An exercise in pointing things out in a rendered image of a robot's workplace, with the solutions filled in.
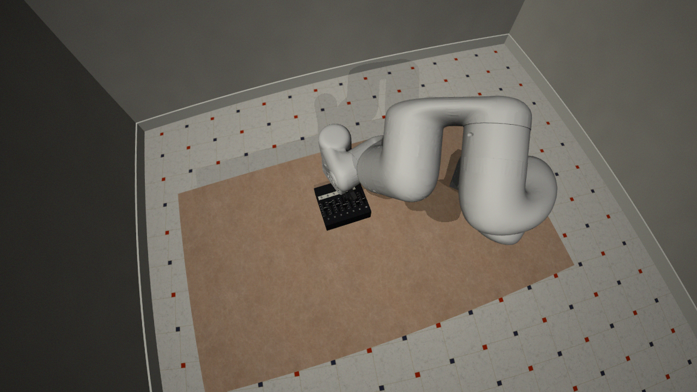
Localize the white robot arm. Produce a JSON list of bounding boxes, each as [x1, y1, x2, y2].
[[318, 96, 557, 245]]

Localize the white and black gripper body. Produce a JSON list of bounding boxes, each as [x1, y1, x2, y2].
[[322, 163, 346, 195]]

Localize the black lighting desk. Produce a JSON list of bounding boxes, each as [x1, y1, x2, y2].
[[314, 183, 371, 231]]

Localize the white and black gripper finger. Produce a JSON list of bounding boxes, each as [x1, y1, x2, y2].
[[343, 189, 358, 202]]

